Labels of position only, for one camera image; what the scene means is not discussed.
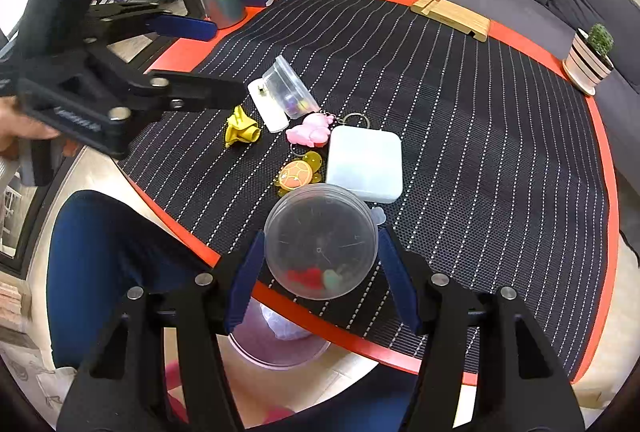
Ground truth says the small white rectangular case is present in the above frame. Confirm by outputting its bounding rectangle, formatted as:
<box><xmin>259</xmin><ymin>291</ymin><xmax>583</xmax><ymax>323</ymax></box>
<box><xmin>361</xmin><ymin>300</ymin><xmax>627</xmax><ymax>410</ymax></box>
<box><xmin>248</xmin><ymin>80</ymin><xmax>290</xmax><ymax>133</ymax></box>

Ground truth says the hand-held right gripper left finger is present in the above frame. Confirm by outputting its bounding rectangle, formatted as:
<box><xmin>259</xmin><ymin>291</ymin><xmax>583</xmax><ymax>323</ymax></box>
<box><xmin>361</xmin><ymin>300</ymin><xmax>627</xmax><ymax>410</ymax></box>
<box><xmin>56</xmin><ymin>231</ymin><xmax>266</xmax><ymax>432</ymax></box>

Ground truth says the white pot saucer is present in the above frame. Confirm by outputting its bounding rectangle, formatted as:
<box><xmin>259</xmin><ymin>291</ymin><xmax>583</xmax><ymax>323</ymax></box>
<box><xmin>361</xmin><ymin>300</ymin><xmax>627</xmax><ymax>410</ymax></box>
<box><xmin>562</xmin><ymin>58</ymin><xmax>599</xmax><ymax>96</ymax></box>

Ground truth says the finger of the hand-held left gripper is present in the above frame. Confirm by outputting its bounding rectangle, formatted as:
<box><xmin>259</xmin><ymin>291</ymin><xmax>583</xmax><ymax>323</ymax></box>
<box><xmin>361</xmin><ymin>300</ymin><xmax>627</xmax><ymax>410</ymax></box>
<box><xmin>82</xmin><ymin>2</ymin><xmax>219</xmax><ymax>43</ymax></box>
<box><xmin>107</xmin><ymin>70</ymin><xmax>249</xmax><ymax>123</ymax></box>

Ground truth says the person's leg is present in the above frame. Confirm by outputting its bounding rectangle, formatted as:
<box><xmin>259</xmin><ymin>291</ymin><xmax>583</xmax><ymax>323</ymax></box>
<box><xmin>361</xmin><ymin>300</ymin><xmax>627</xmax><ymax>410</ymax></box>
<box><xmin>47</xmin><ymin>190</ymin><xmax>221</xmax><ymax>370</ymax></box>
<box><xmin>270</xmin><ymin>359</ymin><xmax>426</xmax><ymax>432</ymax></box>

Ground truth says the pink trash bin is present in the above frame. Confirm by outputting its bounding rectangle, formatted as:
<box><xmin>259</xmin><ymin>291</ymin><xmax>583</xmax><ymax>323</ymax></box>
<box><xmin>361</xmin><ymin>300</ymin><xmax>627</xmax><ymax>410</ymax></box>
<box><xmin>227</xmin><ymin>302</ymin><xmax>331</xmax><ymax>368</ymax></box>

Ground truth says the white striped plant pot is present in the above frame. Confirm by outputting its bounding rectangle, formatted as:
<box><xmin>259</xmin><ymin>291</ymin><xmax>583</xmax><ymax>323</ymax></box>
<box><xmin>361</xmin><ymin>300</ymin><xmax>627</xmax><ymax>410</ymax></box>
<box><xmin>565</xmin><ymin>29</ymin><xmax>615</xmax><ymax>87</ymax></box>

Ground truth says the metal key ring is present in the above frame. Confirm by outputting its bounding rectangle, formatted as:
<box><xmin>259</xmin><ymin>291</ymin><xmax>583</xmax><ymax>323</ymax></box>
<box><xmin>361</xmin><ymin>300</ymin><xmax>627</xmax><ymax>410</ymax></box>
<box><xmin>342</xmin><ymin>112</ymin><xmax>372</xmax><ymax>131</ymax></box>

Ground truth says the pink pig keychain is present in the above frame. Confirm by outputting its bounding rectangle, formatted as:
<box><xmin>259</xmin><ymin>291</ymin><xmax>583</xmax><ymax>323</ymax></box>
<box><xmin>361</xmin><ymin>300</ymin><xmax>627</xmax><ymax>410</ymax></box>
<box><xmin>286</xmin><ymin>111</ymin><xmax>335</xmax><ymax>149</ymax></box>

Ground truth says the white square plastic box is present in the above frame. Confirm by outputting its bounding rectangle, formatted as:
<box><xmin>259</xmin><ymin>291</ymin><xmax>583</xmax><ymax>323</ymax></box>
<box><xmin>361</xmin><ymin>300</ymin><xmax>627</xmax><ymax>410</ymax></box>
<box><xmin>326</xmin><ymin>125</ymin><xmax>404</xmax><ymax>203</ymax></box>

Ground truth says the black striped placemat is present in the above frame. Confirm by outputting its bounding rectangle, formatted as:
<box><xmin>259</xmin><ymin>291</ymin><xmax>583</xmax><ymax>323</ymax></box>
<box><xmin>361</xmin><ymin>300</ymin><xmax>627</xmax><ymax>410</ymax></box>
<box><xmin>116</xmin><ymin>0</ymin><xmax>612</xmax><ymax>380</ymax></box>

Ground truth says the person's left leg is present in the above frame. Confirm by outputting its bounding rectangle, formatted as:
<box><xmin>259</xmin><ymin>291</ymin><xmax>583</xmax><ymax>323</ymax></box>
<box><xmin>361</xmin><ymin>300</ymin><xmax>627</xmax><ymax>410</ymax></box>
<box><xmin>47</xmin><ymin>190</ymin><xmax>221</xmax><ymax>370</ymax></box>

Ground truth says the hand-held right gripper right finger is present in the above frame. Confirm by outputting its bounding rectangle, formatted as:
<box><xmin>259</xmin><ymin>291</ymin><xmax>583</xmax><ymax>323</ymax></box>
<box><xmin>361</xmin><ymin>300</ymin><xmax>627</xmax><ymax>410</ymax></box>
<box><xmin>377</xmin><ymin>228</ymin><xmax>586</xmax><ymax>432</ymax></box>

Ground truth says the small green cactus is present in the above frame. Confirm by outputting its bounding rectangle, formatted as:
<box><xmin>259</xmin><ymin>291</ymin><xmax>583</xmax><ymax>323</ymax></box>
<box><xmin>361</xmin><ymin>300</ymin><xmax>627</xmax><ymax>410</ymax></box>
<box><xmin>585</xmin><ymin>24</ymin><xmax>615</xmax><ymax>61</ymax></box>

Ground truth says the clear plastic cup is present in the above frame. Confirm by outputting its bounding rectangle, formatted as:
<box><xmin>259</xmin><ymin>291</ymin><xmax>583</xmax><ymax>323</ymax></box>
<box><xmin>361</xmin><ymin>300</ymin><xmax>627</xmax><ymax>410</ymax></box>
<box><xmin>262</xmin><ymin>55</ymin><xmax>320</xmax><ymax>119</ymax></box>

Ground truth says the pink slipper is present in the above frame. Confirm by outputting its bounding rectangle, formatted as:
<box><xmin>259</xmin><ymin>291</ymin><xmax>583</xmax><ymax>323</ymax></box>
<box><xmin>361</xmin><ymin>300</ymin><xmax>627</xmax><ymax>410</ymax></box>
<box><xmin>264</xmin><ymin>406</ymin><xmax>297</xmax><ymax>425</ymax></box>
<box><xmin>165</xmin><ymin>361</ymin><xmax>189</xmax><ymax>423</ymax></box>

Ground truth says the yellow toy figure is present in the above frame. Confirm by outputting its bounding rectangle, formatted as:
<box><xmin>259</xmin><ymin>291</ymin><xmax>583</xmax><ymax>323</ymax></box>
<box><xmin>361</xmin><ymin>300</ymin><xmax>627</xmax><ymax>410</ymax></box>
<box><xmin>224</xmin><ymin>106</ymin><xmax>263</xmax><ymax>149</ymax></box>

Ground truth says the person's right leg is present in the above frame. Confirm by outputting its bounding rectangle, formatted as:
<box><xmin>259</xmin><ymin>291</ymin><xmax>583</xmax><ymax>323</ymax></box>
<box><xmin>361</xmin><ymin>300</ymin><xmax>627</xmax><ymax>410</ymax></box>
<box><xmin>270</xmin><ymin>359</ymin><xmax>426</xmax><ymax>432</ymax></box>

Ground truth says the person's left hand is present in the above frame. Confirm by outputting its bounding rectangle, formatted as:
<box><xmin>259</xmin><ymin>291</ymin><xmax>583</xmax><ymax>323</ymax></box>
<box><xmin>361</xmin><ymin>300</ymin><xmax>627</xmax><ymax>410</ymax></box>
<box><xmin>0</xmin><ymin>96</ymin><xmax>58</xmax><ymax>161</ymax></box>

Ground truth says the white printed garment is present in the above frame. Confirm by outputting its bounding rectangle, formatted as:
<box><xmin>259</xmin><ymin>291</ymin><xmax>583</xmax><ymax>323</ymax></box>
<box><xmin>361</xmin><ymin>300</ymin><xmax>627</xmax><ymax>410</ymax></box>
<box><xmin>0</xmin><ymin>344</ymin><xmax>77</xmax><ymax>418</ymax></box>

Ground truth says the clear round plastic container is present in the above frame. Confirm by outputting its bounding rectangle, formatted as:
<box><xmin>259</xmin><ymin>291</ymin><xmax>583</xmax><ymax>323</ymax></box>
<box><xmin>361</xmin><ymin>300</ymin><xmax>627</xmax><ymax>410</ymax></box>
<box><xmin>264</xmin><ymin>184</ymin><xmax>379</xmax><ymax>301</ymax></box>

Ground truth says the orange turtle keychain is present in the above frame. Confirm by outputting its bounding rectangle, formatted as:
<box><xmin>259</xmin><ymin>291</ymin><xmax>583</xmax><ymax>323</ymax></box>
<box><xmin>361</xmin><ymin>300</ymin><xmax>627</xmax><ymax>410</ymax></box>
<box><xmin>276</xmin><ymin>150</ymin><xmax>325</xmax><ymax>199</ymax></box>

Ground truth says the wooden phone stand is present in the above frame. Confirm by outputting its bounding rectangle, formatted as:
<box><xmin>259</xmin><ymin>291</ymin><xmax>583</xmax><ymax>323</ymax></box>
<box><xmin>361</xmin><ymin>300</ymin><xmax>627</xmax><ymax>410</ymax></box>
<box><xmin>411</xmin><ymin>0</ymin><xmax>492</xmax><ymax>42</ymax></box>

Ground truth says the white crumpled paper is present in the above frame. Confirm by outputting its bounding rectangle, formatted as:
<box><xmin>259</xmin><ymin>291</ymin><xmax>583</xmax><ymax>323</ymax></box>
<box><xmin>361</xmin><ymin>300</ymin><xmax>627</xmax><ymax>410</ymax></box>
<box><xmin>260</xmin><ymin>304</ymin><xmax>313</xmax><ymax>343</ymax></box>

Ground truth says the small red toy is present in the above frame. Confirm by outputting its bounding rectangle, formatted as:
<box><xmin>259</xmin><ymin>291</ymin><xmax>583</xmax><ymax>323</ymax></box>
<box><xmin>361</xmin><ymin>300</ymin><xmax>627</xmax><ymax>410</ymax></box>
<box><xmin>287</xmin><ymin>267</ymin><xmax>324</xmax><ymax>296</ymax></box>

